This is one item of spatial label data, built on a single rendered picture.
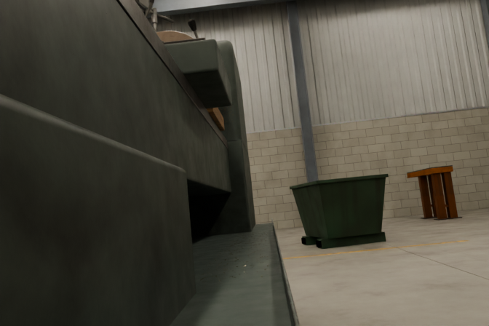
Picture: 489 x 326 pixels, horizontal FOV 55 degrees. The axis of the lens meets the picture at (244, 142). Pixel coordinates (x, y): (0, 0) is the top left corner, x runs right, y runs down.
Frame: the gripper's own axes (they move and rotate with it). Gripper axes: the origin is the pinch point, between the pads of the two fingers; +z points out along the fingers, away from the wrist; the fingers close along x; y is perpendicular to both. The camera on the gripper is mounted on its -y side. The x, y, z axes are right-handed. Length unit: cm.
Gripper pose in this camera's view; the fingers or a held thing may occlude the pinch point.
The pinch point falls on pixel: (146, 14)
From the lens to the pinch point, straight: 187.6
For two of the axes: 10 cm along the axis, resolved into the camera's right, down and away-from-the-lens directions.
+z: 0.0, 9.9, -1.1
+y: -6.4, -0.8, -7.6
